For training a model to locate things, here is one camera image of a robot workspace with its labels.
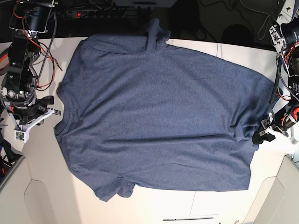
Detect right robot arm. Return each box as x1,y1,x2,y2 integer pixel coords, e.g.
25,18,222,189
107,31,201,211
0,0,58,126

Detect blue t-shirt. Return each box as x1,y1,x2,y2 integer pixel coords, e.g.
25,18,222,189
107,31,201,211
55,19,274,201

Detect orange grey pliers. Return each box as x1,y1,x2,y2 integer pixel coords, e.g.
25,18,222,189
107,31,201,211
0,48,9,76

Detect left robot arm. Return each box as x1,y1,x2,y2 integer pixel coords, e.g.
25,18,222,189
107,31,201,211
252,0,299,145

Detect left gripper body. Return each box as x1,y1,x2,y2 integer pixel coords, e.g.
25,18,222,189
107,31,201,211
268,106,299,134

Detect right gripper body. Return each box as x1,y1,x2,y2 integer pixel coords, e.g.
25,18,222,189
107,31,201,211
9,106,44,125

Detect braided usb cable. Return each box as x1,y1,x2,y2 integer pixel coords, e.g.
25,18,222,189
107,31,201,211
275,50,299,103

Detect red lit power strip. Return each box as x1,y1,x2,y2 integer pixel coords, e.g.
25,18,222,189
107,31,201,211
66,8,127,19

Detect grey coiled cable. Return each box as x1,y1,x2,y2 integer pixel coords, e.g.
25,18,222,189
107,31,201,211
240,0,281,40

